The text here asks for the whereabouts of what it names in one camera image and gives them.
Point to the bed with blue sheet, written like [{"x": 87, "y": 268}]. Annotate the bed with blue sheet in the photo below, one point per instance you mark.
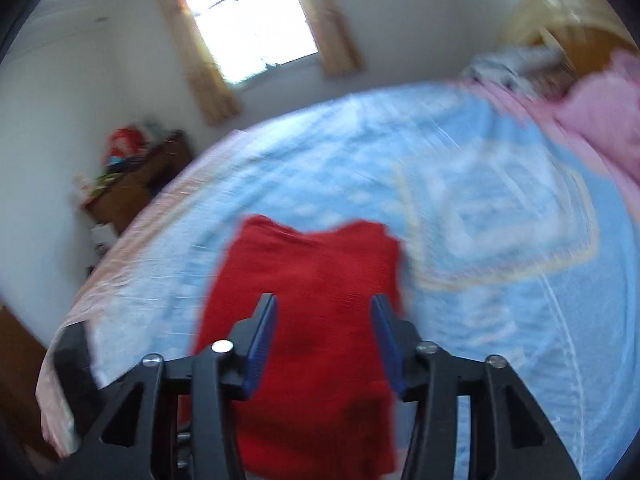
[{"x": 475, "y": 310}]

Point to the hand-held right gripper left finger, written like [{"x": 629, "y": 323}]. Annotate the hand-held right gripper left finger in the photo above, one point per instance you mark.
[{"x": 260, "y": 350}]

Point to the beige patterned curtain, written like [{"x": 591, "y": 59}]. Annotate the beige patterned curtain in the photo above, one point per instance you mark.
[
  {"x": 200, "y": 70},
  {"x": 332, "y": 30}
]

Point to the pink blanket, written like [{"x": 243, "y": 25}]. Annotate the pink blanket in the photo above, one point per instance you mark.
[{"x": 600, "y": 120}]

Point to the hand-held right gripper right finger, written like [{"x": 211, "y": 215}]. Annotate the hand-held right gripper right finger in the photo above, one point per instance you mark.
[{"x": 387, "y": 350}]

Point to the window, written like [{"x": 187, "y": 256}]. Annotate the window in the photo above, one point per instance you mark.
[{"x": 250, "y": 20}]

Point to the white paper bag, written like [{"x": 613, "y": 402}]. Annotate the white paper bag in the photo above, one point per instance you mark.
[{"x": 101, "y": 237}]

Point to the brown wooden desk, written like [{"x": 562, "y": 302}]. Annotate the brown wooden desk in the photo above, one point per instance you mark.
[{"x": 135, "y": 185}]

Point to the yellow wooden headboard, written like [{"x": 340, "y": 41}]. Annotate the yellow wooden headboard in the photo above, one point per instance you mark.
[{"x": 590, "y": 42}]

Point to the red bag on desk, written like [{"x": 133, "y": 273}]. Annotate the red bag on desk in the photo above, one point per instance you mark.
[{"x": 125, "y": 142}]

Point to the red embroidered knit sweater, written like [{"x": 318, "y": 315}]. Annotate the red embroidered knit sweater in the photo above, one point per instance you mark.
[{"x": 320, "y": 300}]

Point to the brown wooden door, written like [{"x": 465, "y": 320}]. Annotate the brown wooden door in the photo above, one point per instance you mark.
[{"x": 20, "y": 375}]

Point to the green cloth item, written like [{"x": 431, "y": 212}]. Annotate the green cloth item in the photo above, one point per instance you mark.
[{"x": 107, "y": 179}]

